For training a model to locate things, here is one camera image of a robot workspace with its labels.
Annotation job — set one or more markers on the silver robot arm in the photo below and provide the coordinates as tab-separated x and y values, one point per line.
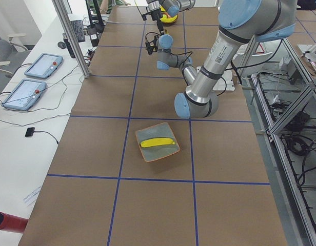
239	21
171	7

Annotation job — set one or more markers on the brown wicker basket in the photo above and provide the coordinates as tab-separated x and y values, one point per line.
170	21

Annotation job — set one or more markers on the grey orange square plate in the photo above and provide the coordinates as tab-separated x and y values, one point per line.
155	153

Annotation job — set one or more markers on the person in green shirt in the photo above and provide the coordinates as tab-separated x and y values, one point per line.
106	5

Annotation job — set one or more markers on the black keyboard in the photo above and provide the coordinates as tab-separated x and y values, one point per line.
77	26

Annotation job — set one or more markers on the black water bottle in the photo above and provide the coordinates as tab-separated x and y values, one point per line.
68	46

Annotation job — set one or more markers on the black computer mouse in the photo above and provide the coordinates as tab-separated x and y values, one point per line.
61	45

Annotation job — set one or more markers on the blue teach pendant far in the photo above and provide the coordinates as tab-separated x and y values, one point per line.
44	66

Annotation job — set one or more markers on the blue teach pendant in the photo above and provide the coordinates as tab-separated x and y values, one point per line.
24	95
44	66

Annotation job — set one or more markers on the blue teach pendant near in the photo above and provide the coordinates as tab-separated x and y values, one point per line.
24	95

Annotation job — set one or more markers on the small black puck device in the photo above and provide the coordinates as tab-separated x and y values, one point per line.
30	131

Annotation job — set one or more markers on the red cylinder tube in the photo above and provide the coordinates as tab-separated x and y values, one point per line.
11	223

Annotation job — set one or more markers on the aluminium frame post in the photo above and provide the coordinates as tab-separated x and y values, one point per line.
66	24

